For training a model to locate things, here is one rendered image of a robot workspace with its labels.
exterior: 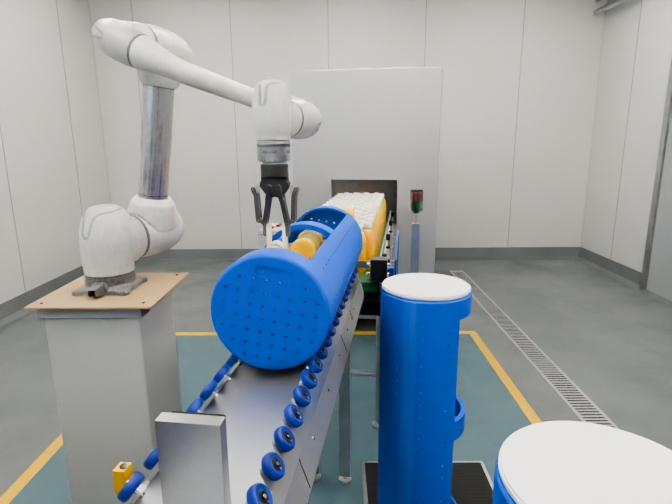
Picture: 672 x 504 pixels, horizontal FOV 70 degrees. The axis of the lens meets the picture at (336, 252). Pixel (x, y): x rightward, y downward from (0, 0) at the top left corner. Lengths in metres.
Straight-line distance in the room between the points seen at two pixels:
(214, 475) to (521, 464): 0.44
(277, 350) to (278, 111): 0.59
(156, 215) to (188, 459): 1.12
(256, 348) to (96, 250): 0.71
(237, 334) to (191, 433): 0.44
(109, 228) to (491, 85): 5.38
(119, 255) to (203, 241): 4.83
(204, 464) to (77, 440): 1.13
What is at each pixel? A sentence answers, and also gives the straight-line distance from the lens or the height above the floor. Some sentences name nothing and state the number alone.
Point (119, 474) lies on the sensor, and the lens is 0.95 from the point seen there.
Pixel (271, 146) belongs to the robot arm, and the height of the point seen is 1.47.
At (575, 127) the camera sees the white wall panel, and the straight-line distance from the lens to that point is 6.78.
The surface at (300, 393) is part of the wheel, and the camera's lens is 1.02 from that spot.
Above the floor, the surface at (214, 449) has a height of 1.04.
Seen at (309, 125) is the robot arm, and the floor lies 1.52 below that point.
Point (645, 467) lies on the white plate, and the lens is 0.84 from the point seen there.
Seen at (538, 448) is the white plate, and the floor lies 1.04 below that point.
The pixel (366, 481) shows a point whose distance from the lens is 2.14.
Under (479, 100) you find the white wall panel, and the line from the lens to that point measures 6.37.
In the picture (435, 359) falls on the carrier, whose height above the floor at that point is 0.85.
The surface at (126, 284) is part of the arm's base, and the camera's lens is 1.71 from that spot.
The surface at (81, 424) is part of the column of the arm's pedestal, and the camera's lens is 1.85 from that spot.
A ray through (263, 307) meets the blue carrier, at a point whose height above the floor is 1.11.
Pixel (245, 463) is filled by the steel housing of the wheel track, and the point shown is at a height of 0.93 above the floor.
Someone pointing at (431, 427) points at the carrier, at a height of 0.62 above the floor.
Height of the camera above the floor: 1.47
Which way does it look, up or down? 13 degrees down
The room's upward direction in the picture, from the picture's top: straight up
